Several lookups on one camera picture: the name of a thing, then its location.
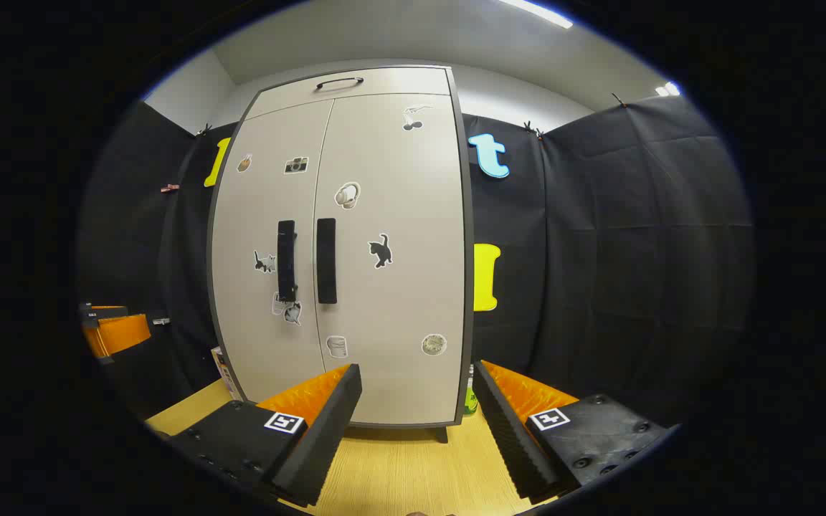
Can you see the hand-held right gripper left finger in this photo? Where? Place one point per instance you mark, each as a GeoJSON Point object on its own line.
{"type": "Point", "coordinates": [323, 437]}

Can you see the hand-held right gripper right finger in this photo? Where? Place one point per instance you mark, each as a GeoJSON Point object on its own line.
{"type": "Point", "coordinates": [510, 437]}

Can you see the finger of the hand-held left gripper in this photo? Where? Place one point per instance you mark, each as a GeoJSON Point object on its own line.
{"type": "Point", "coordinates": [120, 334]}
{"type": "Point", "coordinates": [101, 311]}

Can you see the beige double-door shoe cabinet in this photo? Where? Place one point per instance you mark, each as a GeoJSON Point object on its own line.
{"type": "Point", "coordinates": [469, 287]}

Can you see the beige cabinet door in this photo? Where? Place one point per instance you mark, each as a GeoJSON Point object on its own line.
{"type": "Point", "coordinates": [413, 301]}
{"type": "Point", "coordinates": [248, 229]}

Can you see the beige cabinet drawer front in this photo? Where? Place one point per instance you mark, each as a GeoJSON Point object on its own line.
{"type": "Point", "coordinates": [399, 84]}

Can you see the green bottle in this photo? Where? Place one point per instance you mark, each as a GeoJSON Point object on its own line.
{"type": "Point", "coordinates": [470, 401]}

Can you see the black cloth clip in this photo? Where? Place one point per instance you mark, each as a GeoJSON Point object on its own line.
{"type": "Point", "coordinates": [532, 129]}
{"type": "Point", "coordinates": [619, 99]}
{"type": "Point", "coordinates": [203, 130]}

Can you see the black backdrop cloth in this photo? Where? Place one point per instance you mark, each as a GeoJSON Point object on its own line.
{"type": "Point", "coordinates": [635, 251]}

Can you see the small ceiling light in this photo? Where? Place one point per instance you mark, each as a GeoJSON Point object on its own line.
{"type": "Point", "coordinates": [668, 89]}

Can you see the long ceiling light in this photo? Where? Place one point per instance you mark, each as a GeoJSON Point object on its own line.
{"type": "Point", "coordinates": [538, 12]}

